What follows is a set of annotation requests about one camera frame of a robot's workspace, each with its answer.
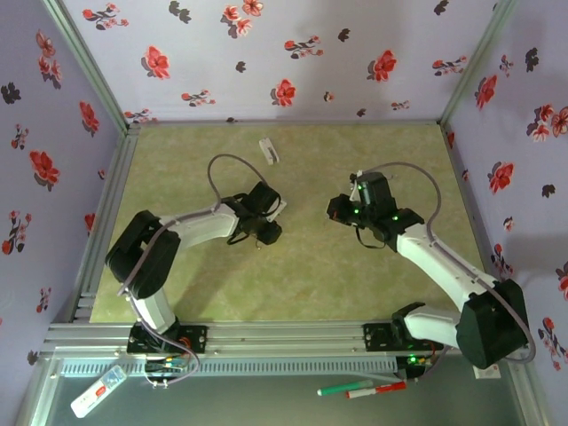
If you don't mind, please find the green circuit board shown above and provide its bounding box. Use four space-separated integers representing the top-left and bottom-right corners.
146 357 190 373
401 353 434 368

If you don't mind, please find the green marker pen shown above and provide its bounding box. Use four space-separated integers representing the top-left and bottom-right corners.
317 379 374 397

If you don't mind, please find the red marker pen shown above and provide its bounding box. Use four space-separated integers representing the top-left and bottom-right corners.
345 382 407 399

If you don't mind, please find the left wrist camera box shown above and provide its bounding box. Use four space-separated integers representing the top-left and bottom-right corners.
264 200 288 223

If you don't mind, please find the white plastic bracket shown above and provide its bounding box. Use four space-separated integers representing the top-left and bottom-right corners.
258 137 282 167

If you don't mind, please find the grey left arm cable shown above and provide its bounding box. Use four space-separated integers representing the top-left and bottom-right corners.
117 153 270 338

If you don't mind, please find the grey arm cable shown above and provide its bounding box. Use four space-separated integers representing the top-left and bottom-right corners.
354 162 537 383
117 153 270 338

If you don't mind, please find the grey right arm cable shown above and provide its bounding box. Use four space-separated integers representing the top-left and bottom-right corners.
354 162 537 383

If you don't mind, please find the aluminium frame rail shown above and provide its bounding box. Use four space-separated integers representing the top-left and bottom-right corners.
128 118 445 128
66 123 141 325
17 354 63 426
42 321 532 359
440 122 527 320
505 352 549 426

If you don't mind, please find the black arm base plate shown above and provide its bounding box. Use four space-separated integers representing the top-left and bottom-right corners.
127 323 209 355
362 322 445 354

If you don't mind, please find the aluminium frame post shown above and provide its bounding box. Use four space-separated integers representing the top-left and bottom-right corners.
40 0 141 134
438 0 520 128

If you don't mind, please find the slotted grey cable duct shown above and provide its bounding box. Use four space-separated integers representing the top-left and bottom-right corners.
59 357 398 377

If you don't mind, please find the grey base cable loop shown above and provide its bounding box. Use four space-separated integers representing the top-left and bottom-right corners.
141 343 203 390

